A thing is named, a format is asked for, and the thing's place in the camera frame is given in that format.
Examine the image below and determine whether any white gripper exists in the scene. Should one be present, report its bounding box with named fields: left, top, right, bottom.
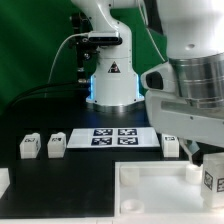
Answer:
left=145, top=90, right=224, bottom=166

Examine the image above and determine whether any white square table top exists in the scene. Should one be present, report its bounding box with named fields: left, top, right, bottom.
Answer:
left=114, top=161, right=224, bottom=224

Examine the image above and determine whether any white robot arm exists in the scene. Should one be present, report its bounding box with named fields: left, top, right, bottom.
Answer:
left=71, top=0, right=224, bottom=156

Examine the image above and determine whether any white sheet with markers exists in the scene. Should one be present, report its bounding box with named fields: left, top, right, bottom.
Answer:
left=67, top=127, right=160, bottom=148

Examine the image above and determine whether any white left edge block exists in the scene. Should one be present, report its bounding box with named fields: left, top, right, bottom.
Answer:
left=0, top=168, right=10, bottom=199

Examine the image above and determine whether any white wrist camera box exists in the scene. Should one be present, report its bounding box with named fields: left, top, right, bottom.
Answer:
left=140, top=62, right=178, bottom=95

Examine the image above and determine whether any black cable bundle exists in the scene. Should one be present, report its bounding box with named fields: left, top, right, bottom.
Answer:
left=3, top=81, right=91, bottom=116

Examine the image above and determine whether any black camera on stand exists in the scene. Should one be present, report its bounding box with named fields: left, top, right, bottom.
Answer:
left=70, top=12, right=97, bottom=84

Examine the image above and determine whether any white camera cable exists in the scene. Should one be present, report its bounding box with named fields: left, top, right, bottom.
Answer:
left=46, top=32, right=90, bottom=85

